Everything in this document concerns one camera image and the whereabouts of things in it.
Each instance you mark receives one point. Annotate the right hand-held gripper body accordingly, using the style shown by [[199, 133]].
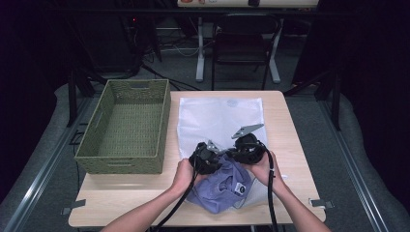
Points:
[[249, 150]]

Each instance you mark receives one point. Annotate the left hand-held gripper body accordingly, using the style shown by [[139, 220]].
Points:
[[203, 158]]

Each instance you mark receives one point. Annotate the purple garment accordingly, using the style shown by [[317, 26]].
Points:
[[216, 193]]

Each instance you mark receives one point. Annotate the white mesh laundry bag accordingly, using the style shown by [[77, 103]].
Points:
[[209, 119]]

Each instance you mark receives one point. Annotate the green woven basket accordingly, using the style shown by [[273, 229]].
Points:
[[129, 129]]

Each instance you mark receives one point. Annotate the person's right hand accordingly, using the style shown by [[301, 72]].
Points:
[[262, 172]]

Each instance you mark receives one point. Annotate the person's left hand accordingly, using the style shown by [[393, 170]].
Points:
[[182, 175]]

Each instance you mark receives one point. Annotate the black metal stand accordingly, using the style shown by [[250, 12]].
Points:
[[336, 103], [72, 103]]

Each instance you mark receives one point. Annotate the black folding chair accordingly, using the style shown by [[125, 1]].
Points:
[[240, 48]]

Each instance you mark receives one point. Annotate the black equipment cabinet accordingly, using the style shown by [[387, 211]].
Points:
[[109, 45]]

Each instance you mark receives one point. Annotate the white-legged desk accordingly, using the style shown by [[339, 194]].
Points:
[[232, 4]]

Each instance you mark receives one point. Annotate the grey metal bracket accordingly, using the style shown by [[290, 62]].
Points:
[[75, 204], [320, 203]]

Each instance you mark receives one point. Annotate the aluminium floor rail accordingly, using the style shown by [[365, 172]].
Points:
[[41, 176], [357, 177]]

